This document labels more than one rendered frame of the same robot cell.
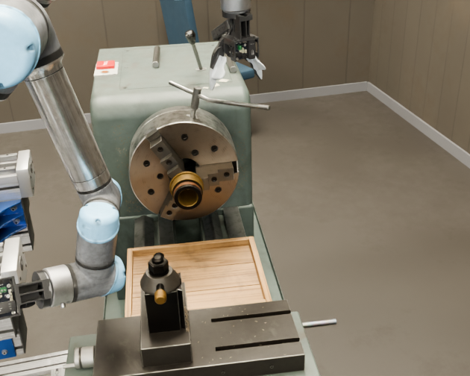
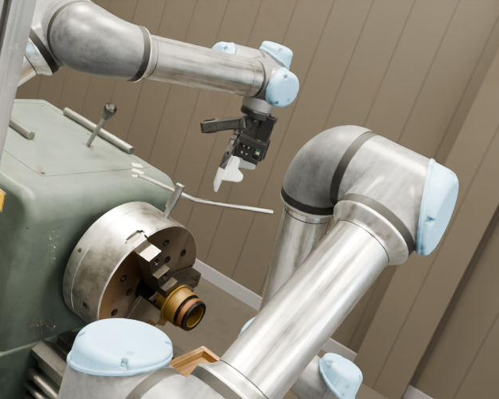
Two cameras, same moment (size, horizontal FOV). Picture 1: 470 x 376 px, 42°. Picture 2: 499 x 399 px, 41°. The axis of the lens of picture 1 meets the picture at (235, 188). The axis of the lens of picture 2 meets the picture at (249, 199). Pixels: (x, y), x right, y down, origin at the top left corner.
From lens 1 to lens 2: 1.33 m
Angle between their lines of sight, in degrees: 50
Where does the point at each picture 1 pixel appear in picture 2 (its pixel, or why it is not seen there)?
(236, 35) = (260, 137)
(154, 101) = (97, 195)
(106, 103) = (47, 198)
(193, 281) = not seen: outside the picture
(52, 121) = not seen: hidden behind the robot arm
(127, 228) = (19, 362)
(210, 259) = not seen: hidden behind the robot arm
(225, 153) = (189, 256)
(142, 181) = (112, 301)
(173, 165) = (166, 279)
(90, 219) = (356, 377)
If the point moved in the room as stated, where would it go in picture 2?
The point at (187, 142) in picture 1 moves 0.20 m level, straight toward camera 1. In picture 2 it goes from (165, 248) to (228, 294)
